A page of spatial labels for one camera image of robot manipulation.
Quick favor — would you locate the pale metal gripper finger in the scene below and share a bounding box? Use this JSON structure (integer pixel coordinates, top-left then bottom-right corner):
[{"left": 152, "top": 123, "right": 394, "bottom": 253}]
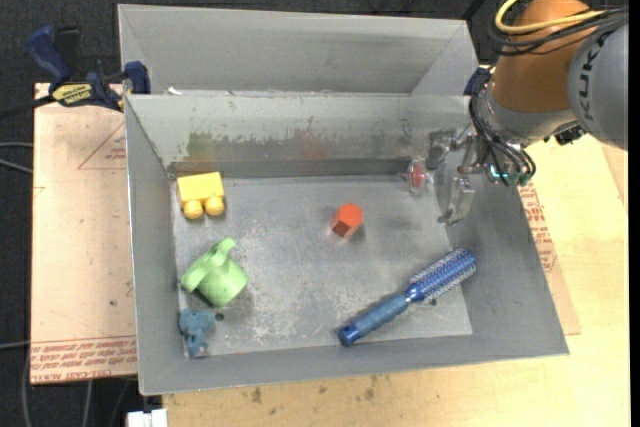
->
[
  {"left": 427, "top": 129, "right": 458, "bottom": 171},
  {"left": 438, "top": 176, "right": 477, "bottom": 227}
]

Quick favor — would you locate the small red clear toy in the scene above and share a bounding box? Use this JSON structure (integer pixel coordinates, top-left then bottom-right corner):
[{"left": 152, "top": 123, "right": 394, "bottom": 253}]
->
[{"left": 406, "top": 158, "right": 432, "bottom": 197}]

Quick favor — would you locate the blue round hairbrush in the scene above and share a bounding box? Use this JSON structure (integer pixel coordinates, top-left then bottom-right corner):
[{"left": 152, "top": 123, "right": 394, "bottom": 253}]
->
[{"left": 337, "top": 247, "right": 478, "bottom": 349}]

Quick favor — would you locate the orange-red hexagonal block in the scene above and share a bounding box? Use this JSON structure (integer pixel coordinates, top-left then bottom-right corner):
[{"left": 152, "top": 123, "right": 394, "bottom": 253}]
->
[{"left": 330, "top": 203, "right": 365, "bottom": 239}]

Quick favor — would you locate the grey metal bin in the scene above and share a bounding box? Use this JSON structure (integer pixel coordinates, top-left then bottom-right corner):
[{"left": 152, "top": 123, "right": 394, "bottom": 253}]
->
[{"left": 117, "top": 3, "right": 571, "bottom": 397}]

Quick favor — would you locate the yellow toy block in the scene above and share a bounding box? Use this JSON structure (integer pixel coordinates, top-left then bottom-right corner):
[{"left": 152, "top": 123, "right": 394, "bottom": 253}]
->
[{"left": 176, "top": 171, "right": 227, "bottom": 220}]

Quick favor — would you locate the green plastic toy cup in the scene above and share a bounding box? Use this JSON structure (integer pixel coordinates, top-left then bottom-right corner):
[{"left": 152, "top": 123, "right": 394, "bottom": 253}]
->
[{"left": 179, "top": 237, "right": 250, "bottom": 308}]

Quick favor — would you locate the blue-grey small toy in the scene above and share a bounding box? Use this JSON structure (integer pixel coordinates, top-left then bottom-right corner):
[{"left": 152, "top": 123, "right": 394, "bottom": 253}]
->
[{"left": 177, "top": 308, "right": 218, "bottom": 359}]

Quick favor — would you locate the black cylinder on white bracket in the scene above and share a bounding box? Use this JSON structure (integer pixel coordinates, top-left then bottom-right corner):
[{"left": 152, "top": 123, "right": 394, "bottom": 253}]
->
[{"left": 553, "top": 123, "right": 587, "bottom": 147}]

